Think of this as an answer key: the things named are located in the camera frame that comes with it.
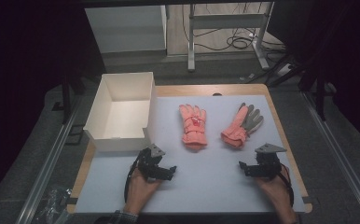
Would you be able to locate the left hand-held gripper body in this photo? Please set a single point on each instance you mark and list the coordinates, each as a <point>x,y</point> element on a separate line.
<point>148,163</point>

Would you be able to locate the person's right hand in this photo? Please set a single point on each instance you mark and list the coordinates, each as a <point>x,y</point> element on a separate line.
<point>274,191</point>

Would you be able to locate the white metal desk frame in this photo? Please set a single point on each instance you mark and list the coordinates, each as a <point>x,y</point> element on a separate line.
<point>228,21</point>

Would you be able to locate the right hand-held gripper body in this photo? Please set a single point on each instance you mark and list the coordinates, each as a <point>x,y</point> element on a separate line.
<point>266,163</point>

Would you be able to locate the white power strip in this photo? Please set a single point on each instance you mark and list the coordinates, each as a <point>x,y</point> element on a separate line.
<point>283,70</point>

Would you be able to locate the white cabinet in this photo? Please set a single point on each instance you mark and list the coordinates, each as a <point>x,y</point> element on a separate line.
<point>128,28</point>

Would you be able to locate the black stand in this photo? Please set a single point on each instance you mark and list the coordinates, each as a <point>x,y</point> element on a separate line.
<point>66,96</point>
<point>319,93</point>

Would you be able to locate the metal floor rail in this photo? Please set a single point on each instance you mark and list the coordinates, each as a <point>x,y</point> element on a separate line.
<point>44,168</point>
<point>339,155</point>

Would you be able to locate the clear plastic bag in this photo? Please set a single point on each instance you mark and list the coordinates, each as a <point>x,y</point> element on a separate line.
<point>53,202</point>

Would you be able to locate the pink glove with grey palm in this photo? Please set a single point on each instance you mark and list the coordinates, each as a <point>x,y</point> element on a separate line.
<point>240,127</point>

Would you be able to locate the person's left hand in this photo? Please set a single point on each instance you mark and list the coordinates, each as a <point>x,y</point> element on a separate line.
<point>141,191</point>

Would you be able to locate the pink glove with red print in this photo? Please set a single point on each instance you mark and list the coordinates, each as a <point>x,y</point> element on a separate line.
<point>193,127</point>

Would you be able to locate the white table mat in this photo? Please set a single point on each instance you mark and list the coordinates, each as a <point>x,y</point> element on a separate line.
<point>206,183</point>

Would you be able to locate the white cardboard box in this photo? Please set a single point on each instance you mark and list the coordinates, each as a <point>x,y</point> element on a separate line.
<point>122,115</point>

